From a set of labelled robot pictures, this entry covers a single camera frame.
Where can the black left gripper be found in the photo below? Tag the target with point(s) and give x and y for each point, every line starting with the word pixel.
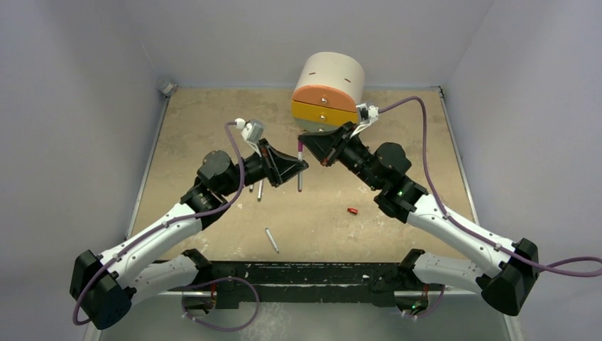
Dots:
pixel 279 167

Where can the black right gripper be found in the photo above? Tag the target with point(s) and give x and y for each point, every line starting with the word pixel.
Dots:
pixel 338 144

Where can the grey marker pen blue tip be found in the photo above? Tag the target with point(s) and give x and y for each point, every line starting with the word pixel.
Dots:
pixel 260 191

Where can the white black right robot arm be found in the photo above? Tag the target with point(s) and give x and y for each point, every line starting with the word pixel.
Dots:
pixel 496 267

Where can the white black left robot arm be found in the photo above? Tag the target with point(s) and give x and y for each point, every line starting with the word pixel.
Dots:
pixel 106 285

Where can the round cream drawer cabinet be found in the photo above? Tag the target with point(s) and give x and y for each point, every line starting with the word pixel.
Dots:
pixel 327 92

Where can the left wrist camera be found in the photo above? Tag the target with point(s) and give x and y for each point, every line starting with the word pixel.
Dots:
pixel 251 132

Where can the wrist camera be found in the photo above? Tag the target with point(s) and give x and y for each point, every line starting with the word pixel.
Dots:
pixel 367 115
pixel 251 132

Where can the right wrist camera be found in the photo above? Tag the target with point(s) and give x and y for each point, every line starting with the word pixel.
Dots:
pixel 367 115

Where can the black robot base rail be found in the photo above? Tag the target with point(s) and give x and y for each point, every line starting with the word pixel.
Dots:
pixel 382 284

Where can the grey corner bracket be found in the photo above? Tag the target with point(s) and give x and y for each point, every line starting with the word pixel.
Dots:
pixel 166 86

